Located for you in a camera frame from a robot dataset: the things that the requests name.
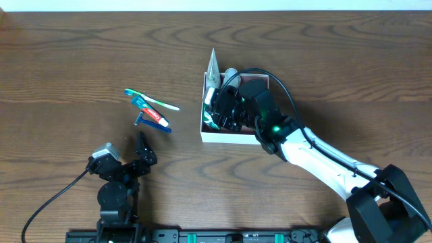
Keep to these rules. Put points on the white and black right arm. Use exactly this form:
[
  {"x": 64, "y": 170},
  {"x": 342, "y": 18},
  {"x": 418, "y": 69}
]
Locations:
[{"x": 382, "y": 204}]

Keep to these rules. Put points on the black mounting rail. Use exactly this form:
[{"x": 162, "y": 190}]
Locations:
[{"x": 296, "y": 235}]

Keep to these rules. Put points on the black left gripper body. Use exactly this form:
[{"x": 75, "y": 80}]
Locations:
[{"x": 133, "y": 167}]

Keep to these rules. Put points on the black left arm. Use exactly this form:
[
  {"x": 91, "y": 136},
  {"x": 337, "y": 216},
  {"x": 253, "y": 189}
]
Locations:
[{"x": 118, "y": 198}]

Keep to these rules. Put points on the Colgate toothpaste tube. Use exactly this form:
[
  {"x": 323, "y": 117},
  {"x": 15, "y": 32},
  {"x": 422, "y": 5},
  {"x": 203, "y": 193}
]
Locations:
[{"x": 149, "y": 110}]

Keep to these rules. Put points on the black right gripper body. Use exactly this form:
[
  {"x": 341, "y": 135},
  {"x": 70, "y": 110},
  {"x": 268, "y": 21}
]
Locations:
[{"x": 217, "y": 110}]

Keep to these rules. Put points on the white box with pink interior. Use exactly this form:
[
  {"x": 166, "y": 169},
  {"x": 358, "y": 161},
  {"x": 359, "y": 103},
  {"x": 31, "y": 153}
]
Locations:
[{"x": 244, "y": 136}]

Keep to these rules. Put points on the green Dettol soap bar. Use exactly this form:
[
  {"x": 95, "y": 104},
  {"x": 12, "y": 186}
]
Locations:
[{"x": 208, "y": 120}]

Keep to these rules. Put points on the green and white toothbrush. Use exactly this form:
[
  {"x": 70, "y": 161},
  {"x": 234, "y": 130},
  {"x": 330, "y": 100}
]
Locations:
[{"x": 131, "y": 92}]

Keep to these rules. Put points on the blue liquid foam pump bottle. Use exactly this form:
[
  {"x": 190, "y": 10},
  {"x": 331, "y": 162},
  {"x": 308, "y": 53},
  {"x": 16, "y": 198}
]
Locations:
[{"x": 235, "y": 82}]

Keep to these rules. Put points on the blue disposable razor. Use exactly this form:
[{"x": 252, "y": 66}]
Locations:
[{"x": 141, "y": 120}]

